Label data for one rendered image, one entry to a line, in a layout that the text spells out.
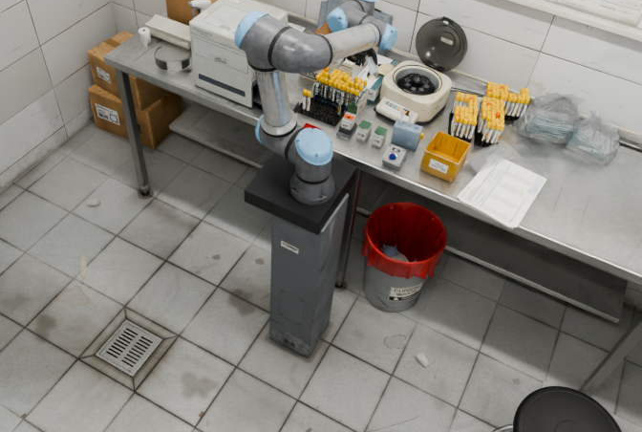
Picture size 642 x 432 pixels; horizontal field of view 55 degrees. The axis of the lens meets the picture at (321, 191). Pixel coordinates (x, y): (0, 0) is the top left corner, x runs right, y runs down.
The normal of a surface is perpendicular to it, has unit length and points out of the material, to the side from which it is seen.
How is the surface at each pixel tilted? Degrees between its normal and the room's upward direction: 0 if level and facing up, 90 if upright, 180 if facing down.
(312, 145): 9
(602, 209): 0
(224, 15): 0
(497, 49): 90
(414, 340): 0
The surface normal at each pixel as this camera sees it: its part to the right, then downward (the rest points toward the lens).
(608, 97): -0.46, 0.62
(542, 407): 0.10, -0.65
